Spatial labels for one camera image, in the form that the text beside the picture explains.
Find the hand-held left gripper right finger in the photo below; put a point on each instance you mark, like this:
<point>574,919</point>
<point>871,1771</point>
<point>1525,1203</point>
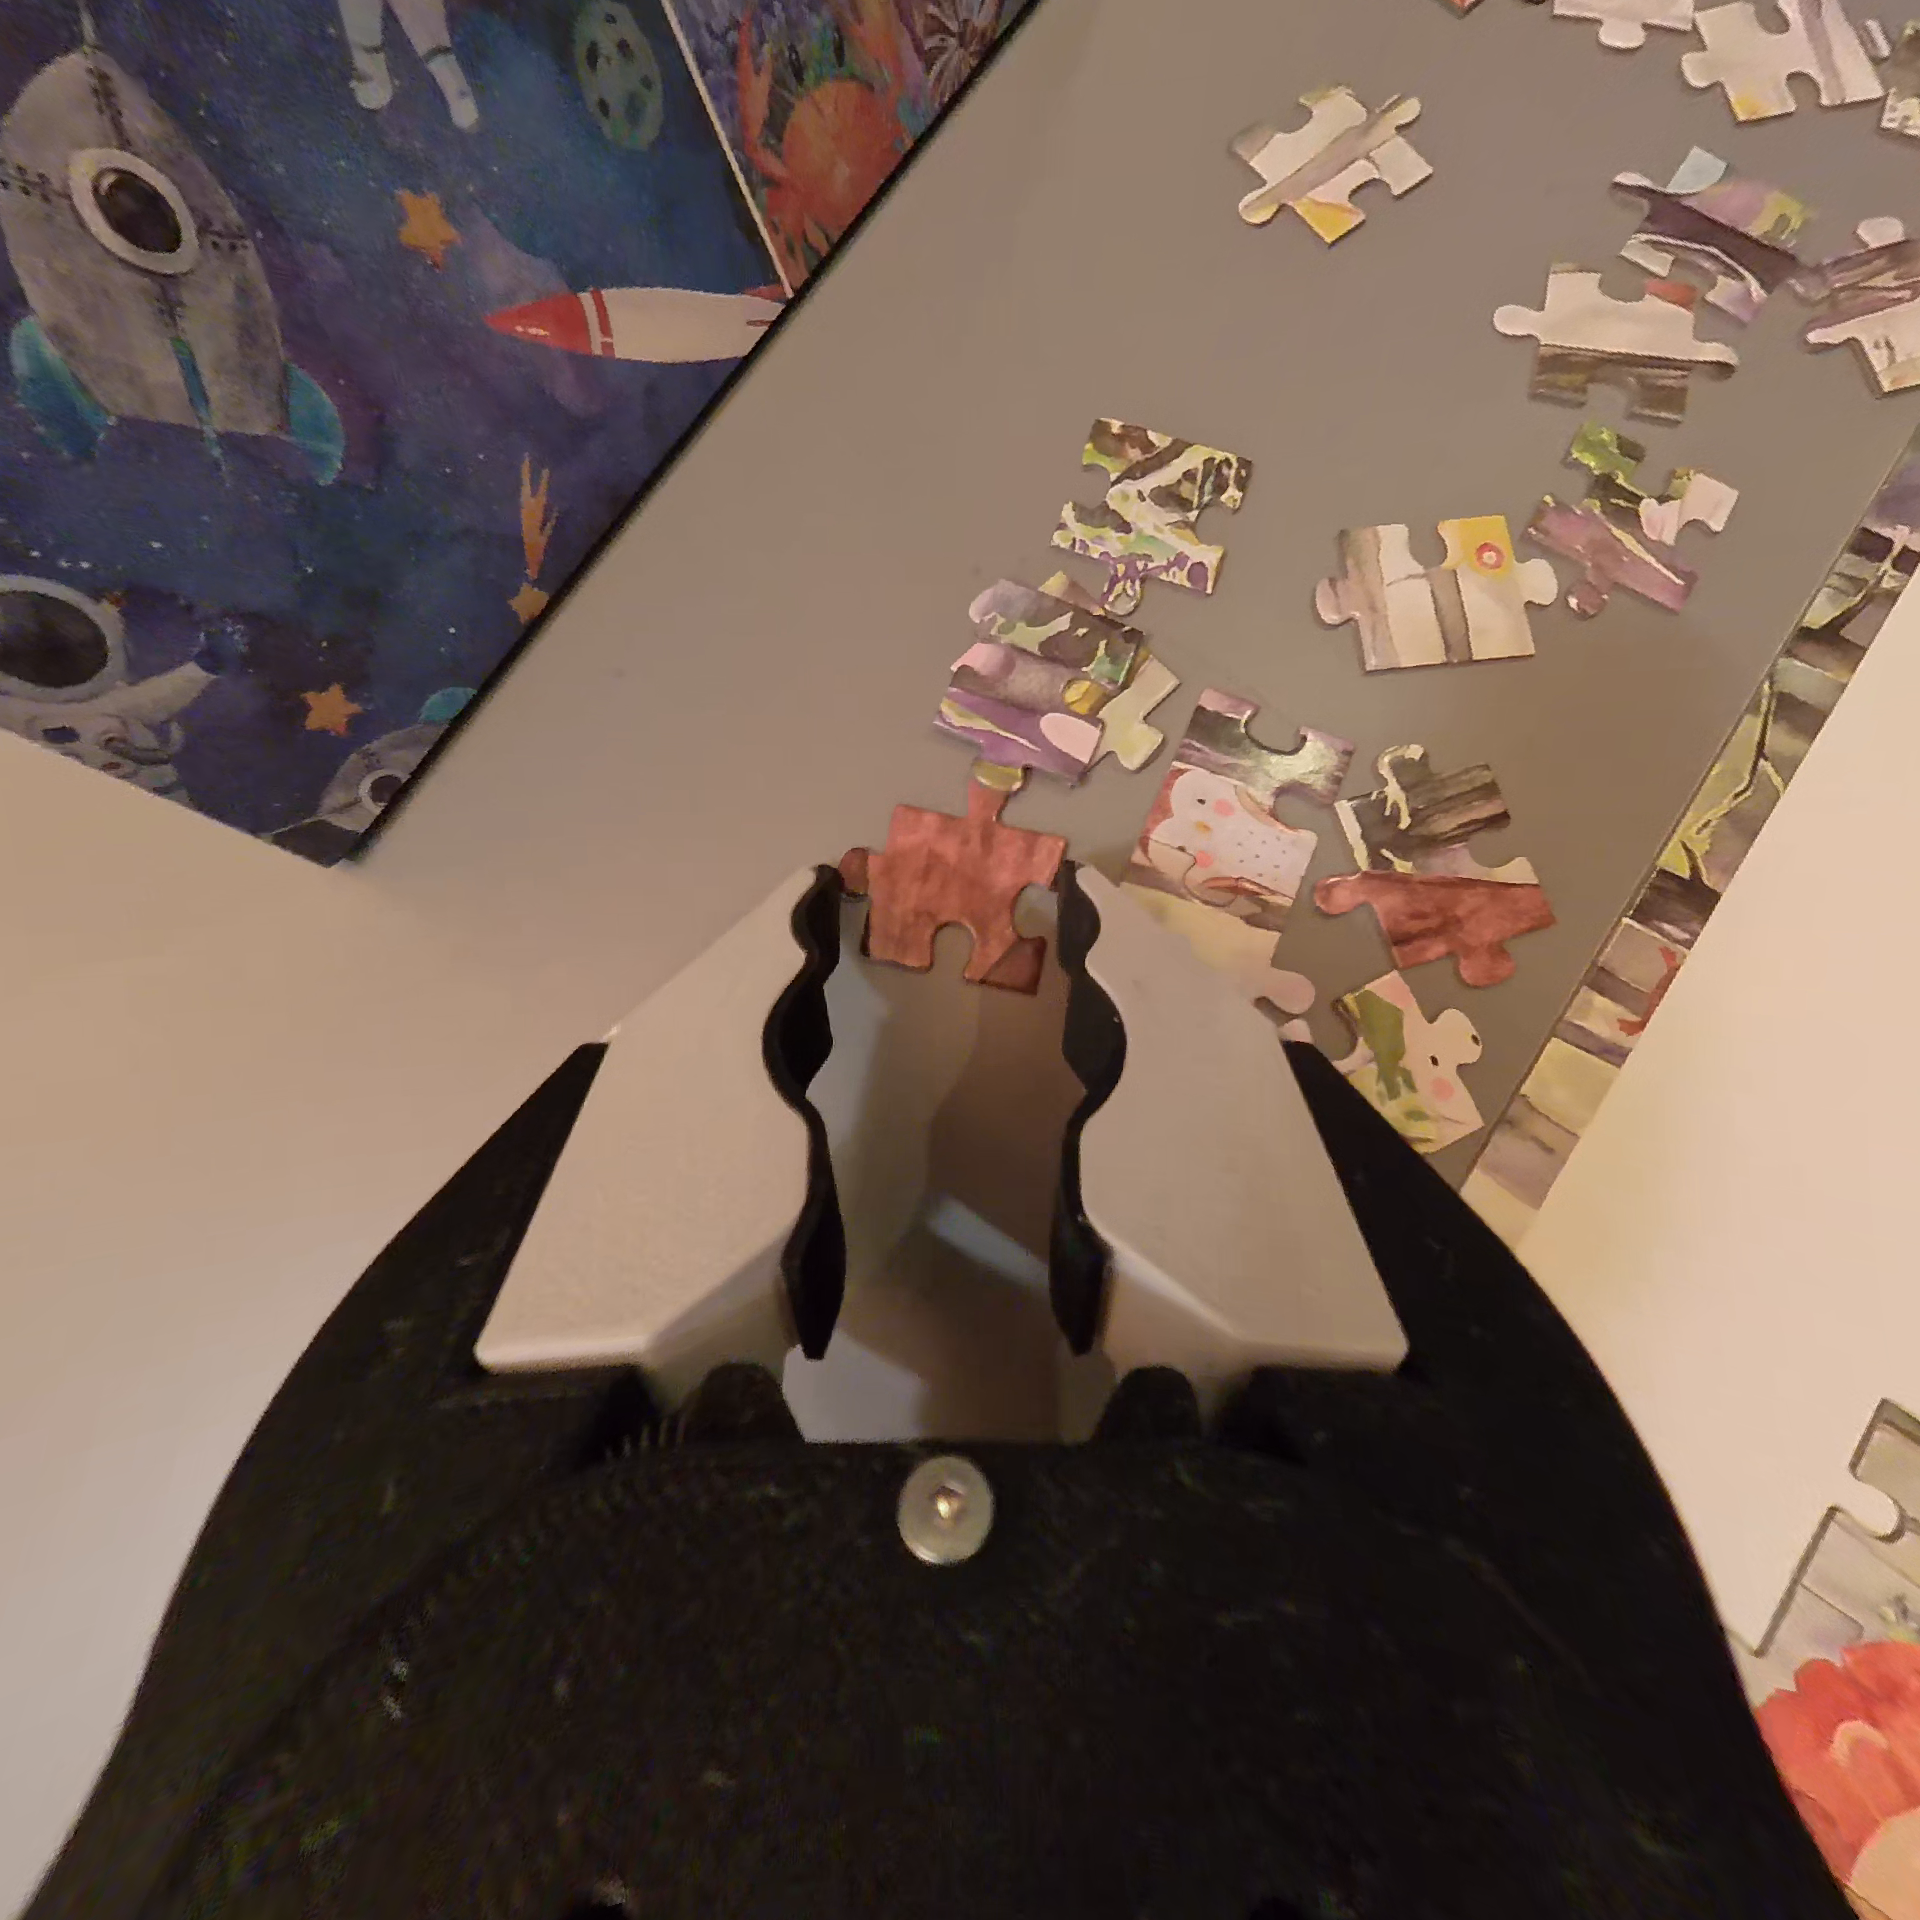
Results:
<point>1244,1200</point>

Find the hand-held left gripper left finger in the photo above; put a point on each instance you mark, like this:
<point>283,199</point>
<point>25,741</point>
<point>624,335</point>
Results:
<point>646,1200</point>

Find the plain brown puzzle piece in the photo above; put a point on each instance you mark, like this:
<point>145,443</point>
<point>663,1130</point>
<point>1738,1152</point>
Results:
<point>944,886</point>

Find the printed frame puzzle tray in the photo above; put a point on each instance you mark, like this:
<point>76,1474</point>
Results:
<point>1769,1051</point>

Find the scattered loose puzzle pieces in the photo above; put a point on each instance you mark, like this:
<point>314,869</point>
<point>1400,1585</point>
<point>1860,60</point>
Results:
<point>1426,584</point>

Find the assembled grey puzzle section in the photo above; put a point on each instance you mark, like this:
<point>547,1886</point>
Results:
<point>1867,1561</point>

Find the illustrated puzzle box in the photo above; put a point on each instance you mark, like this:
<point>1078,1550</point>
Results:
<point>301,450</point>

